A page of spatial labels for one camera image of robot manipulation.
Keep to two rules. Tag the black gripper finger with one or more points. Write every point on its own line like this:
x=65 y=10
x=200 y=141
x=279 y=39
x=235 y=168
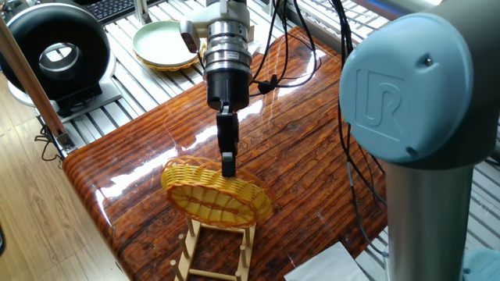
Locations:
x=227 y=136

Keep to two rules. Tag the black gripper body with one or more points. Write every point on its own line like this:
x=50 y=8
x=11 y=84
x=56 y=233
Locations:
x=228 y=89

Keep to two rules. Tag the yellow wicker basket dish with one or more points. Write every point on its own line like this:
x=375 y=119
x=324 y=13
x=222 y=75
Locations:
x=218 y=195

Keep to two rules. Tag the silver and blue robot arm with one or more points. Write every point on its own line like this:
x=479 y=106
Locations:
x=422 y=97

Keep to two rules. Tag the wooden peg dish rack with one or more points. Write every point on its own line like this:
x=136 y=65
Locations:
x=189 y=253

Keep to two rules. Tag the beige cardboard box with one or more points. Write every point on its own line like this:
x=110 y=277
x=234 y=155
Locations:
x=254 y=39

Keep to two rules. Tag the pale green plate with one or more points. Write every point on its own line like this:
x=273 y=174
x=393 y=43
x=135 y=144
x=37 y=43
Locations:
x=160 y=45

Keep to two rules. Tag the silver upright stand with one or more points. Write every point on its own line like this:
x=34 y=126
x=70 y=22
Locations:
x=142 y=11

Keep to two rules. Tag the black keyboard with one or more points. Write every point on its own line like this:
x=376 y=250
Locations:
x=109 y=8

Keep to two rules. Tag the white paper sheet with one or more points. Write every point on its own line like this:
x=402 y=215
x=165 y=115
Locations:
x=324 y=265

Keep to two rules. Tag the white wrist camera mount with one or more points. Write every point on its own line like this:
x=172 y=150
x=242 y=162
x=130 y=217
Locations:
x=203 y=21

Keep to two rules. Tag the brown frame post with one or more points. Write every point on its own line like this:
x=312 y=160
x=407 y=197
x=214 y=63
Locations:
x=35 y=93

